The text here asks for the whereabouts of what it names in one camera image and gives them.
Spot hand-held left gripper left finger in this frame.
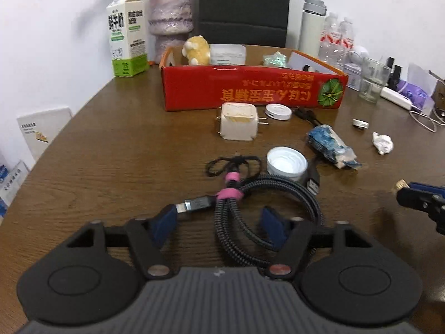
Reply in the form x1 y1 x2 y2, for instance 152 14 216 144
66 205 178 279

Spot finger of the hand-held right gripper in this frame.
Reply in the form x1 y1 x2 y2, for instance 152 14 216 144
408 182 445 197
396 188 445 236

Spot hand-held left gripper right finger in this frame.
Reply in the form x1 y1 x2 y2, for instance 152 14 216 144
261 207 374 279

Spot braided cable with pink ties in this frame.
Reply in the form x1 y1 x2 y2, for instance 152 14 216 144
177 172 325 268

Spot red cardboard box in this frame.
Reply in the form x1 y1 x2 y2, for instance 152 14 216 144
160 45 349 112

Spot yellow white plush toy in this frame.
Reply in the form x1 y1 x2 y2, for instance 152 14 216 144
182 35 211 65

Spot wooden desktop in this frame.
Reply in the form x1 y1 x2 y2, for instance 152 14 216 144
0 43 445 334

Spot white jar lid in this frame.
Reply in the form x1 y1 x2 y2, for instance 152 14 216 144
266 146 309 181

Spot crumpled white tissue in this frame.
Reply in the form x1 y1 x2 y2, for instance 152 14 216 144
372 131 395 155

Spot purple tissue pack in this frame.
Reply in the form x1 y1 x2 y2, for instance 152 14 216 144
397 79 437 115

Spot white power strip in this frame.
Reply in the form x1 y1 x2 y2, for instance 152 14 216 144
380 86 412 109

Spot blue white crumpled packet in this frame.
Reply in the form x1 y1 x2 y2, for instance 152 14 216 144
306 124 364 170

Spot white round puck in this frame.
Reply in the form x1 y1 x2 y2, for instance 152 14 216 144
265 104 293 121

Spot clear glass cup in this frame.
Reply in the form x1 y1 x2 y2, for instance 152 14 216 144
358 57 392 103

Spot pale printed tin box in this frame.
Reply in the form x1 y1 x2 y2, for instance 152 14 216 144
343 63 364 91

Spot white booklet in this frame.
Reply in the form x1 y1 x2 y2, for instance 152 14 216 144
16 107 73 162

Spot iridescent green plastic bag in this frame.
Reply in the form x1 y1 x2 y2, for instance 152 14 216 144
262 51 287 67

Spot white printed carton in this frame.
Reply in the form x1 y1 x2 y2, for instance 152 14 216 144
287 51 334 75

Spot clear water bottle red label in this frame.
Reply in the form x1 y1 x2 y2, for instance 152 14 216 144
337 17 356 60
319 12 339 67

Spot white plastic container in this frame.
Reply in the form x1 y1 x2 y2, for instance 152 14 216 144
209 44 247 66

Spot green white milk carton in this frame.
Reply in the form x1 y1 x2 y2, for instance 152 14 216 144
106 0 149 78

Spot white thermos bottle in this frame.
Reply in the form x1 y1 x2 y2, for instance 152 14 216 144
298 0 328 58

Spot purple marbled vase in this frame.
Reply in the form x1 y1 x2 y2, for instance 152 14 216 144
149 0 194 56

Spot black usb cable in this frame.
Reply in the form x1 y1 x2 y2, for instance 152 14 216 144
294 107 323 196

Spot white cable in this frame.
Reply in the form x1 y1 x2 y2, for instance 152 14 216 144
409 108 445 133

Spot thin black cord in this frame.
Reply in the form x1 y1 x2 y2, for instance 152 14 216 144
206 156 262 179

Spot cream wall charger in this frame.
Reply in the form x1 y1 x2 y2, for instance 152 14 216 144
214 102 270 142

